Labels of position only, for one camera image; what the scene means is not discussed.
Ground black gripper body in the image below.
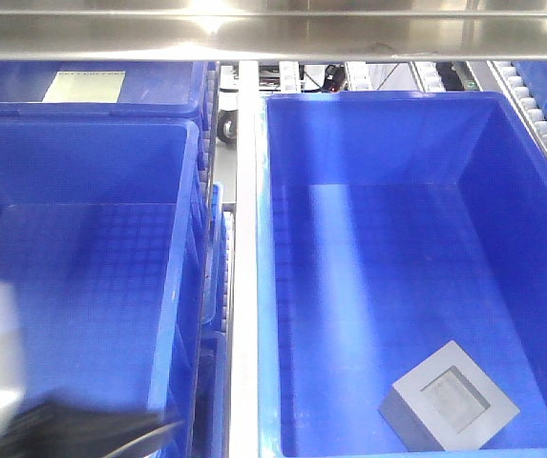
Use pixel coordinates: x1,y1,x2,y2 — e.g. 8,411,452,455
0,390,184,457

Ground gray square base block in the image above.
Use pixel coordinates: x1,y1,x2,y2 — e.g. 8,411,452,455
379,341,519,452

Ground blue bin far left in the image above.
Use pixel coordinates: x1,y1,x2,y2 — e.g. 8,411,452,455
0,61,207,119

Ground white label on bin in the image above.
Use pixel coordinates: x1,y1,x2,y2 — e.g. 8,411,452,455
42,71,125,103

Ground blue target bin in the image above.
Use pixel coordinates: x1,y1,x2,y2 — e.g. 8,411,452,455
257,92,547,457

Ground steel shelf divider rail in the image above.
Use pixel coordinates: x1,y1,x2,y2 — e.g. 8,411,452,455
228,61,260,457

